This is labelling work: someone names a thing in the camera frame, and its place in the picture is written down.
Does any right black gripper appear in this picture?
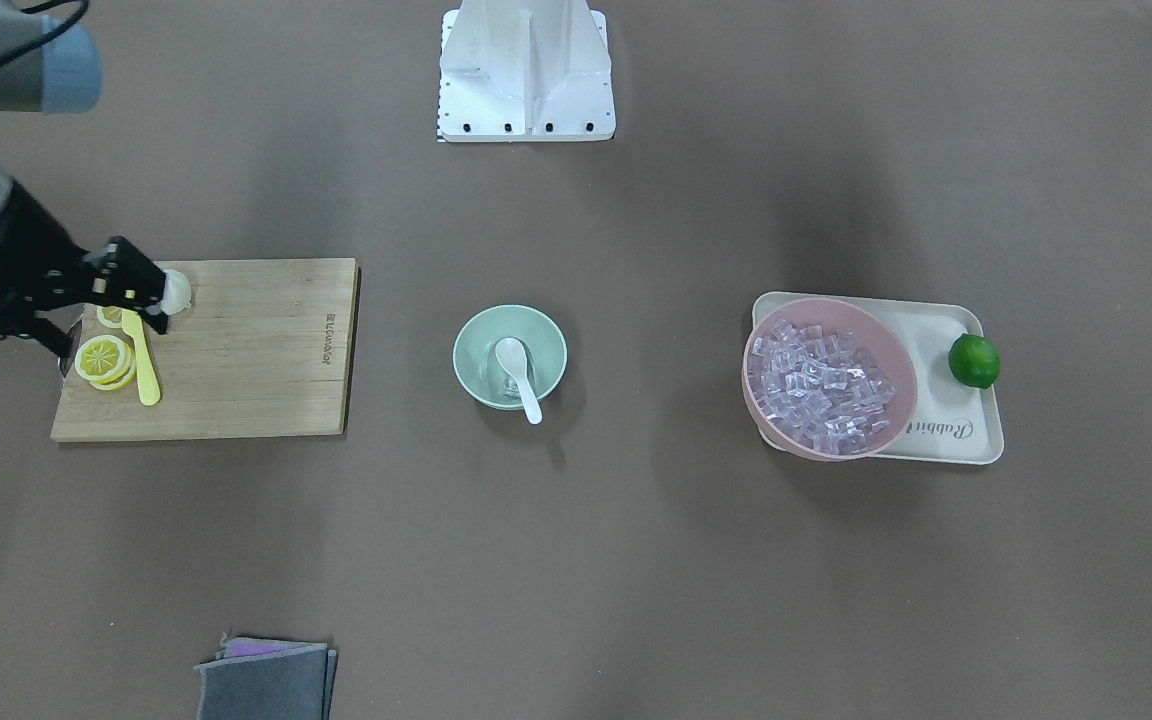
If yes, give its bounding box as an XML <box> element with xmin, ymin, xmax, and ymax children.
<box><xmin>0</xmin><ymin>182</ymin><xmax>169</xmax><ymax>361</ymax></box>

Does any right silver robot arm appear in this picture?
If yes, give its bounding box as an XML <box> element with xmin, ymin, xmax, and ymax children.
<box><xmin>0</xmin><ymin>1</ymin><xmax>179</xmax><ymax>357</ymax></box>

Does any pink bowl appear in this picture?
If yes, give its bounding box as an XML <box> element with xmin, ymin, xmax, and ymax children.
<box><xmin>740</xmin><ymin>297</ymin><xmax>919</xmax><ymax>462</ymax></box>

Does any clear ice cubes pile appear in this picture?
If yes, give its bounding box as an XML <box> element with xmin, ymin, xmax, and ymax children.
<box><xmin>744</xmin><ymin>318</ymin><xmax>899</xmax><ymax>456</ymax></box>

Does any green ceramic bowl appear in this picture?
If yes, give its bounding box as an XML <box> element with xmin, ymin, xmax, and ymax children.
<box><xmin>450</xmin><ymin>304</ymin><xmax>568</xmax><ymax>411</ymax></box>

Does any yellow lemon slice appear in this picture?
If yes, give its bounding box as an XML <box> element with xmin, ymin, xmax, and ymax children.
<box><xmin>73</xmin><ymin>334</ymin><xmax>136</xmax><ymax>392</ymax></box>
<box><xmin>94</xmin><ymin>306</ymin><xmax>124</xmax><ymax>331</ymax></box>

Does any yellow plastic knife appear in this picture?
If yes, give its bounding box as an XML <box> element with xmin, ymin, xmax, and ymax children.
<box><xmin>122</xmin><ymin>310</ymin><xmax>162</xmax><ymax>407</ymax></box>

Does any bamboo cutting board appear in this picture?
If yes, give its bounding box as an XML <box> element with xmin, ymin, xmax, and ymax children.
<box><xmin>51</xmin><ymin>258</ymin><xmax>361</xmax><ymax>444</ymax></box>

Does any green toy vegetable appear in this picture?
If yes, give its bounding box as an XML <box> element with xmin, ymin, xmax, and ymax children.
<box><xmin>948</xmin><ymin>333</ymin><xmax>1001</xmax><ymax>389</ymax></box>

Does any cream rabbit tray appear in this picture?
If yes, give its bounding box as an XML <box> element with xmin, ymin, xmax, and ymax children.
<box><xmin>751</xmin><ymin>291</ymin><xmax>1005</xmax><ymax>467</ymax></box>

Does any grey folded cloth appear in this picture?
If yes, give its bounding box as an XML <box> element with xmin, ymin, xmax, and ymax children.
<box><xmin>195</xmin><ymin>635</ymin><xmax>338</xmax><ymax>719</ymax></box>

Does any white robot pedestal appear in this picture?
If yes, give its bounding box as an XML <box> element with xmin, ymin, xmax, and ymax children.
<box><xmin>435</xmin><ymin>1</ymin><xmax>617</xmax><ymax>143</ymax></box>

